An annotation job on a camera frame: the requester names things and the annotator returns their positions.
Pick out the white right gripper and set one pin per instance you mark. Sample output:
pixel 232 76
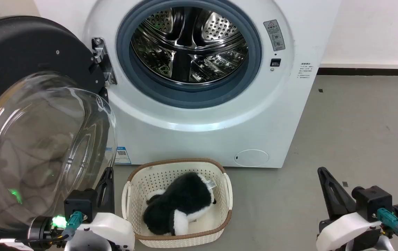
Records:
pixel 341 232

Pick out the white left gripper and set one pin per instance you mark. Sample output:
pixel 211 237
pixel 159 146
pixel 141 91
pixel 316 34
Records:
pixel 108 232

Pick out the black washer door glass bowl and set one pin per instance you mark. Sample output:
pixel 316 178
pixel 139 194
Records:
pixel 17 45

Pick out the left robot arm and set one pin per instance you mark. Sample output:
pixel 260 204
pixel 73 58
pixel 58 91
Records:
pixel 42 232

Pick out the white front-load washing machine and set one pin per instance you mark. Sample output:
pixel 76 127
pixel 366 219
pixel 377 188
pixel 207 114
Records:
pixel 219 139

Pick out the metal door hinge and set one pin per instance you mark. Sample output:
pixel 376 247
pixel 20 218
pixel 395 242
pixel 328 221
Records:
pixel 107 69

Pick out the black door latch slot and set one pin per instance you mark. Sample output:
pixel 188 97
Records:
pixel 275 62

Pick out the cream perforated laundry basket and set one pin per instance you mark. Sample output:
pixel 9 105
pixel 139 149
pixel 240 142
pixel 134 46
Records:
pixel 143 181

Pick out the blue white energy sticker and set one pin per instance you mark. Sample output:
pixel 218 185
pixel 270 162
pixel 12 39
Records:
pixel 122 155

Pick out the black white plush toy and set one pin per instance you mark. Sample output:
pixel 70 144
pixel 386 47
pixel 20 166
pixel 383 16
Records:
pixel 181 198

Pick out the oval filter cover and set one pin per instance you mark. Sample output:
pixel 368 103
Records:
pixel 251 158

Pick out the white plush toy tag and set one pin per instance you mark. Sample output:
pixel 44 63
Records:
pixel 211 184

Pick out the grey warning label sticker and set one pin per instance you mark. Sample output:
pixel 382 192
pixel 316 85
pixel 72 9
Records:
pixel 274 35

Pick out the steel perforated washer drum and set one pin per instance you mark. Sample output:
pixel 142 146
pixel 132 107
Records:
pixel 216 28

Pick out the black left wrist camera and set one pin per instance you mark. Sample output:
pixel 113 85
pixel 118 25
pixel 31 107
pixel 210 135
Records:
pixel 80 205

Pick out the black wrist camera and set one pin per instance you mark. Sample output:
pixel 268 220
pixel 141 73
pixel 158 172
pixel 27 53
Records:
pixel 373 202
pixel 80 205

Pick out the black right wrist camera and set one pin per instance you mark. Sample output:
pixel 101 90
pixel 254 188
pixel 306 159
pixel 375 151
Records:
pixel 373 202

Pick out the black wall baseboard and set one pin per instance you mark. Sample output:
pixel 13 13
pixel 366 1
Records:
pixel 369 71

